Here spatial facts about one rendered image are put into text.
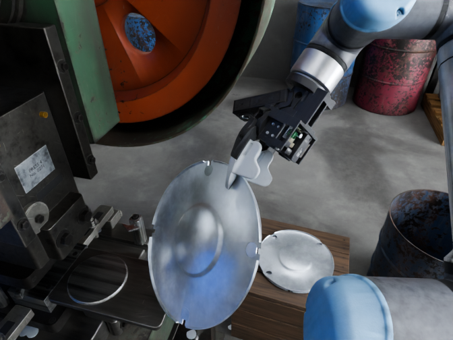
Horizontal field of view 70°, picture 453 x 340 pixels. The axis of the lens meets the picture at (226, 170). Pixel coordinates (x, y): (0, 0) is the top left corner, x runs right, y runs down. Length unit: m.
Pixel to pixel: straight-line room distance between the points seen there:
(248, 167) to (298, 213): 1.54
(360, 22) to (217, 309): 0.45
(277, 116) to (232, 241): 0.21
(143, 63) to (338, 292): 0.67
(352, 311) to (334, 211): 1.76
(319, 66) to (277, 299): 0.89
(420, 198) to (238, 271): 1.26
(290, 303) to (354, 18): 0.97
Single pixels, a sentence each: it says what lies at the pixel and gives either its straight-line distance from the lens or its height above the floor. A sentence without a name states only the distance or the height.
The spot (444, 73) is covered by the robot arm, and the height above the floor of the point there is 1.24.
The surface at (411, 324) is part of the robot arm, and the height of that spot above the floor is 1.09.
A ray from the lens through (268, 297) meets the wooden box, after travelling 1.23.
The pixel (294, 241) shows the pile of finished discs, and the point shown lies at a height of 0.36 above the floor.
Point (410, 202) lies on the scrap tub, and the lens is 1.67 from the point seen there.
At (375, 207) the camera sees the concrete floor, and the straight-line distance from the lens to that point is 2.23.
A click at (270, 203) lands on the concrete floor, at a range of 2.08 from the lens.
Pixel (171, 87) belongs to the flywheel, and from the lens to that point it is 0.80.
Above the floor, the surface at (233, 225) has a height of 1.00.
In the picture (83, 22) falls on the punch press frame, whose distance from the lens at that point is 0.63.
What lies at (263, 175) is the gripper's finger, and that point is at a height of 1.05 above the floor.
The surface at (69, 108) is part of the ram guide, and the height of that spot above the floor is 1.14.
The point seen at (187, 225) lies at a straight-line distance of 0.61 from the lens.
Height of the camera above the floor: 1.39
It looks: 36 degrees down
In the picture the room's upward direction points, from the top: straight up
